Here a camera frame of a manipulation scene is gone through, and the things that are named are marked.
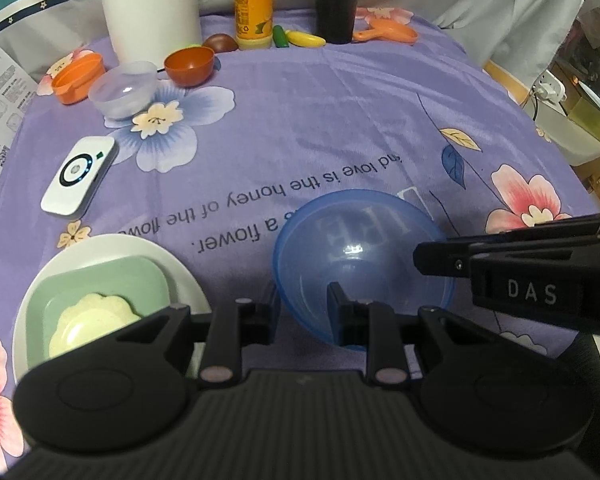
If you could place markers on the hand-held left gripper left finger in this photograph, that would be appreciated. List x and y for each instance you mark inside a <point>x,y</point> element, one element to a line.
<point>260,320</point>

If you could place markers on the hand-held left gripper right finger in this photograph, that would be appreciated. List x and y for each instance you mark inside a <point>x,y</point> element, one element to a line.
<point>342,310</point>

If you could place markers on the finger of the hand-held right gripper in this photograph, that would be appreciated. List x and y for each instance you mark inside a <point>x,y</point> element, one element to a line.
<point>442,258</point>

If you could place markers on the blue transparent bowl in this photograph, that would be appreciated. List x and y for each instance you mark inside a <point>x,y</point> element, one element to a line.
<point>360,230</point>

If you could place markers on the green square plate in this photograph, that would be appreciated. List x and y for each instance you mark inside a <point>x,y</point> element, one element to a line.
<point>105,280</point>

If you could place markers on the white round plate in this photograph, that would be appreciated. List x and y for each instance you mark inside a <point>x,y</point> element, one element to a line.
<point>105,246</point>

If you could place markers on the yellow flower-shaped plate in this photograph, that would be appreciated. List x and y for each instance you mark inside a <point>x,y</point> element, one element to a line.
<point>85,325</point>

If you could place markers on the white plastic stool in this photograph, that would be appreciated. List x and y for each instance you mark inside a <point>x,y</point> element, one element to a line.
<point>565,132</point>

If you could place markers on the yellow cardboard box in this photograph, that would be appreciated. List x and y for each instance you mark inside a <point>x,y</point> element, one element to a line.
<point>595,122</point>

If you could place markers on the purple floral tablecloth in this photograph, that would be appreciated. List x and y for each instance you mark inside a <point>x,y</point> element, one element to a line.
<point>290,125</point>

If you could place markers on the white power strip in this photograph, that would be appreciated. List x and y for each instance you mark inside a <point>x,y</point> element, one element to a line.
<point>550,87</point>

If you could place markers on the orange toy pan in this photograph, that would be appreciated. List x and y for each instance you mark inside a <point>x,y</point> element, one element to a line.
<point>392,34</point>

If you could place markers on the white pocket device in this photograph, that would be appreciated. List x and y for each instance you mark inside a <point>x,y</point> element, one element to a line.
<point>77,177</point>

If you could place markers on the yellow toy banana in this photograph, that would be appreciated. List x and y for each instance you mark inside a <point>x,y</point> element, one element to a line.
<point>305,39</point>

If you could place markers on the orange-brown bowl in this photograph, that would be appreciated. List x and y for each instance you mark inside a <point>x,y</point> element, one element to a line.
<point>190,67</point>

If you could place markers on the clear plastic bowl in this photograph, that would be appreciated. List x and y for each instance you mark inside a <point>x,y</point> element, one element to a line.
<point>122,92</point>

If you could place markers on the green toy cucumber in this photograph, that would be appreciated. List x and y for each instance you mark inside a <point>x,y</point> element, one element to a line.
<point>280,37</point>

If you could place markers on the black thermos flask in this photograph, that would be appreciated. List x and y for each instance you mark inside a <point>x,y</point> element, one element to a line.
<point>337,0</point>

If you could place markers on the brown toy fruit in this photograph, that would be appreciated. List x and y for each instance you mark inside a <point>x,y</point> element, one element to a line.
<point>220,43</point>

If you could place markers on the orange toy pot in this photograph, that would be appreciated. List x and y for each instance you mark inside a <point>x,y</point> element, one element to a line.
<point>77,77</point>

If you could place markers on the yellow orange detergent bottle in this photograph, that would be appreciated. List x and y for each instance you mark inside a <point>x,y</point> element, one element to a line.
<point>252,5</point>

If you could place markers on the white thermos jug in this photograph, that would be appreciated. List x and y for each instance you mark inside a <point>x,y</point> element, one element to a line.
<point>150,10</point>

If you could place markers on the white printed paper sheet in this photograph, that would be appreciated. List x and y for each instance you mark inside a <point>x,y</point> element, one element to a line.
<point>0,90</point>

